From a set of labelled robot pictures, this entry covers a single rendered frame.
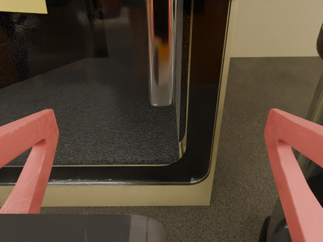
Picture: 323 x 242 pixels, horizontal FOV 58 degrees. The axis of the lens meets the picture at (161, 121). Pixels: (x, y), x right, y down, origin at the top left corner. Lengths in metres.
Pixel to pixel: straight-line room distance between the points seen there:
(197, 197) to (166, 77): 0.20
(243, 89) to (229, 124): 0.12
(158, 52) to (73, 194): 0.22
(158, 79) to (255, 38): 0.56
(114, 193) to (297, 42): 0.56
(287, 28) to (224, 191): 0.46
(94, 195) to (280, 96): 0.37
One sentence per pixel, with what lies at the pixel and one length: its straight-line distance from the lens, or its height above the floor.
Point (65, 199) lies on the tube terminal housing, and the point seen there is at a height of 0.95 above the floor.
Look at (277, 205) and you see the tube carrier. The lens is 0.26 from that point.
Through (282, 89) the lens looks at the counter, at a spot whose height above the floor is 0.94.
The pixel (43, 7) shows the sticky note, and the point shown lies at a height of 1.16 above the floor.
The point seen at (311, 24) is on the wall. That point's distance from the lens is 0.75.
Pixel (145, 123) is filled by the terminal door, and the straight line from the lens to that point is 0.25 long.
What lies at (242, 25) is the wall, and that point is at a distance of 0.70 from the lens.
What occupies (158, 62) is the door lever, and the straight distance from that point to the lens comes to 0.16.
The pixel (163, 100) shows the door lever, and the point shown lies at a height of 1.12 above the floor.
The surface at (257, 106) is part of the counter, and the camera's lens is 0.52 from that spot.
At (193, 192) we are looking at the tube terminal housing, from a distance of 0.33.
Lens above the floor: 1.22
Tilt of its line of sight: 37 degrees down
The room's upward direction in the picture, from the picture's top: 1 degrees counter-clockwise
